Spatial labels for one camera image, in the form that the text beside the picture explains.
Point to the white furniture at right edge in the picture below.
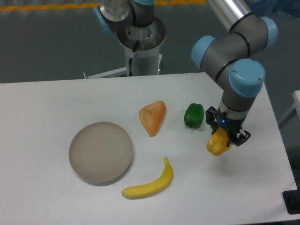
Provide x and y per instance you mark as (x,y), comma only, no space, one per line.
(291,111)

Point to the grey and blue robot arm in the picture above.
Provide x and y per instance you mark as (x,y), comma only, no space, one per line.
(227,61)

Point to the black device at table edge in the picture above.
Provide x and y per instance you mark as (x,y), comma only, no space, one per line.
(292,201)

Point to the orange toy bread wedge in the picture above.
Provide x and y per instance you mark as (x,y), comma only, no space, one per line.
(151,117)

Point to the green toy pepper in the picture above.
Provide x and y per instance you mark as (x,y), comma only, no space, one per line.
(194,116)

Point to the yellow toy banana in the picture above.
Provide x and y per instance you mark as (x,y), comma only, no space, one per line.
(154,187)

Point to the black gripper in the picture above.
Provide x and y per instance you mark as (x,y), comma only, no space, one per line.
(218,119)

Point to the yellow toy pepper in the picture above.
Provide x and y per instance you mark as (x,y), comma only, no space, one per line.
(217,144)

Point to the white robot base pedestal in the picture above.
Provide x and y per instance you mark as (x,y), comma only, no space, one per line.
(141,50)

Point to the beige round plate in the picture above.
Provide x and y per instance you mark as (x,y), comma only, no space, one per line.
(101,153)

